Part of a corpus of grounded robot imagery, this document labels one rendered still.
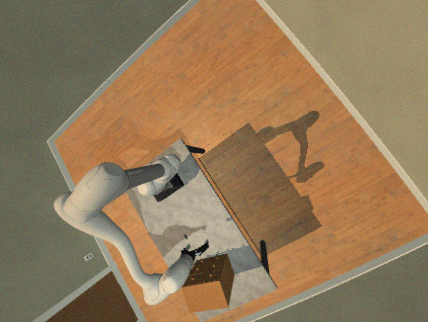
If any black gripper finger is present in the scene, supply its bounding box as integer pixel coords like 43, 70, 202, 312
181, 244, 191, 255
191, 239, 209, 256

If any brown wooden drawer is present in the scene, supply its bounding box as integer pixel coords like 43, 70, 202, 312
188, 265, 207, 276
201, 271, 221, 283
183, 274, 204, 287
194, 258, 211, 267
209, 254, 226, 264
205, 261, 224, 273

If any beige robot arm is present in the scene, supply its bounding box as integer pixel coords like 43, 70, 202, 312
54, 154, 194, 305

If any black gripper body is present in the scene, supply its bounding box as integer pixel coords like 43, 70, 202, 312
184, 251, 197, 262

